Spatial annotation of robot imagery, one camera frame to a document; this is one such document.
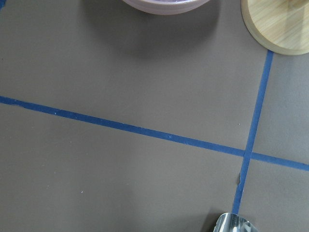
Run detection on steel ice scoop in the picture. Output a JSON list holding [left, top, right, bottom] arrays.
[[213, 213, 259, 232]]

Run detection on pink bowl of ice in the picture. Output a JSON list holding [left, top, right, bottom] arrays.
[[124, 0, 209, 15]]

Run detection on round wooden stand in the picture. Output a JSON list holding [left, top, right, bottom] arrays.
[[240, 0, 309, 56]]

